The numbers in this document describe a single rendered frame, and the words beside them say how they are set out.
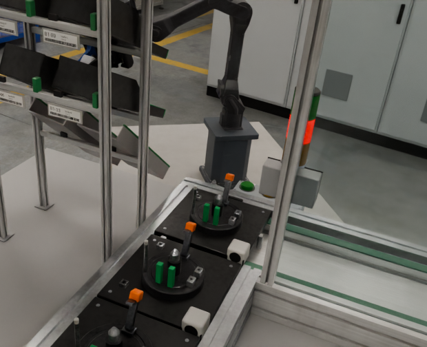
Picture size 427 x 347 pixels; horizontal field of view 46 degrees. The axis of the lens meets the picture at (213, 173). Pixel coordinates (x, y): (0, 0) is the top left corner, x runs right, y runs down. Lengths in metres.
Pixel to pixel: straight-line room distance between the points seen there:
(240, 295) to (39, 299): 0.47
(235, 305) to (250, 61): 3.54
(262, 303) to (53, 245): 0.58
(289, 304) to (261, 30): 3.42
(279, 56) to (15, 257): 3.34
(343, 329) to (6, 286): 0.79
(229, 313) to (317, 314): 0.21
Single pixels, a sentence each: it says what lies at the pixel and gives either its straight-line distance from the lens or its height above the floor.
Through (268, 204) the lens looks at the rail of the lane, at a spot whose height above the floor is 0.96.
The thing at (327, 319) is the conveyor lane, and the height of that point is 0.92.
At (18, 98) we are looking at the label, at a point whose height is 1.29.
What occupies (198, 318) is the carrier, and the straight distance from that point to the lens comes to 1.03.
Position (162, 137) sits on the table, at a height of 0.86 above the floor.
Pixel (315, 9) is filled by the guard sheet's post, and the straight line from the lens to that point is 0.90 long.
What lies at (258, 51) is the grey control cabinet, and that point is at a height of 0.53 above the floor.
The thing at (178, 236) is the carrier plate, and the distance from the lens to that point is 1.26.
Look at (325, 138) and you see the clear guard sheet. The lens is 0.97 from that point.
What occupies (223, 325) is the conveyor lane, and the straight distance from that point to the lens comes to 1.08.
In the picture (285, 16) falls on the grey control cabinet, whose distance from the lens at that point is 4.29.
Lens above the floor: 1.73
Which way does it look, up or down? 30 degrees down
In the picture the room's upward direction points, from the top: 6 degrees clockwise
